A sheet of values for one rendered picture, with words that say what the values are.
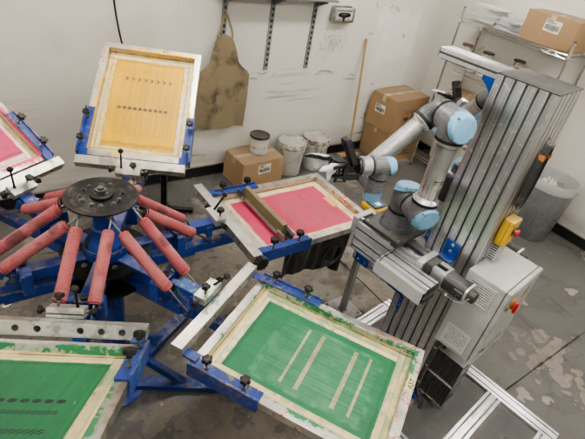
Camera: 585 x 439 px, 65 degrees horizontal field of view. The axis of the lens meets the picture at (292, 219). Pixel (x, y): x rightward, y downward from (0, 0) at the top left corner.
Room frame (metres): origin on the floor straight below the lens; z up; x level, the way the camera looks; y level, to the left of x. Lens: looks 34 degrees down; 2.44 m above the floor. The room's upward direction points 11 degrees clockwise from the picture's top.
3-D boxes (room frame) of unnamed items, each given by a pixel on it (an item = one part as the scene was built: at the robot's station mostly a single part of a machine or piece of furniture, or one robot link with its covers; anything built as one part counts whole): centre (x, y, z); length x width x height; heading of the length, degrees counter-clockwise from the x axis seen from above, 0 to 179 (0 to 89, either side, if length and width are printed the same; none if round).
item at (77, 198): (1.56, 0.81, 0.67); 0.39 x 0.39 x 1.35
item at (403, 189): (1.85, -0.49, 1.42); 0.13 x 0.12 x 0.14; 24
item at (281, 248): (1.88, 0.01, 0.98); 0.30 x 0.05 x 0.07; 131
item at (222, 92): (4.08, 0.87, 1.06); 0.53 x 0.07 x 1.05; 131
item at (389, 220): (1.86, -0.49, 1.31); 0.15 x 0.15 x 0.10
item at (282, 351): (1.26, -0.05, 1.05); 1.08 x 0.61 x 0.23; 71
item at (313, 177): (2.24, 0.01, 0.97); 0.79 x 0.58 x 0.04; 131
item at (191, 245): (1.96, 0.34, 0.89); 1.24 x 0.06 x 0.06; 131
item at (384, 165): (1.63, -0.30, 1.65); 0.11 x 0.08 x 0.09; 114
